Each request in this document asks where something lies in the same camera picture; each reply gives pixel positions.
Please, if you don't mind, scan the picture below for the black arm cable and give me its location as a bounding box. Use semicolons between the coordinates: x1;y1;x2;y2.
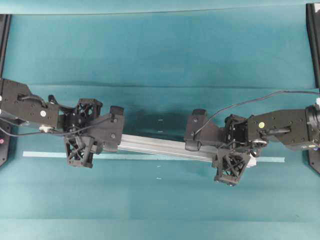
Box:
0;93;116;138
191;90;320;141

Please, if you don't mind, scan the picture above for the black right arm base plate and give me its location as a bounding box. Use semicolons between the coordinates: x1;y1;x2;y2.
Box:
307;148;320;175

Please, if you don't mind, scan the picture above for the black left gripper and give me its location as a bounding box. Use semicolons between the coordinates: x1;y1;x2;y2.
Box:
57;98;103;168

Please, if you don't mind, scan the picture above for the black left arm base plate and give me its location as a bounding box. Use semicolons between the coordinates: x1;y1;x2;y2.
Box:
0;130;16;169

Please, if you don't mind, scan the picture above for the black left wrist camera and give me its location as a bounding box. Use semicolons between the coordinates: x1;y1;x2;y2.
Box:
87;106;125;152

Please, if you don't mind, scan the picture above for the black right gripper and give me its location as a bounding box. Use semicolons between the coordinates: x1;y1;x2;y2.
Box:
212;114;260;187

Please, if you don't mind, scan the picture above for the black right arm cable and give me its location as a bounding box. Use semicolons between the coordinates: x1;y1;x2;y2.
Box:
191;90;320;141

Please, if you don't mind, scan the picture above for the silver aluminium extrusion rail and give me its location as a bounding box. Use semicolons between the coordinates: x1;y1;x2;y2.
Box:
117;132;258;168

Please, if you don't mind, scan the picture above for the teal table cloth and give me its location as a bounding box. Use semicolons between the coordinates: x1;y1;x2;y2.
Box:
0;0;320;240

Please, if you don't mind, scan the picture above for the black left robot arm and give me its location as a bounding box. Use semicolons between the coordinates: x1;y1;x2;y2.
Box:
0;78;103;168

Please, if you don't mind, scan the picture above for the light blue tape strip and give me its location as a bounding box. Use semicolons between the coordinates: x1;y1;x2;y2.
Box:
22;151;285;163

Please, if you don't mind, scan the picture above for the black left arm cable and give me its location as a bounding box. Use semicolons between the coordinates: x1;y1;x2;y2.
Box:
0;93;116;138

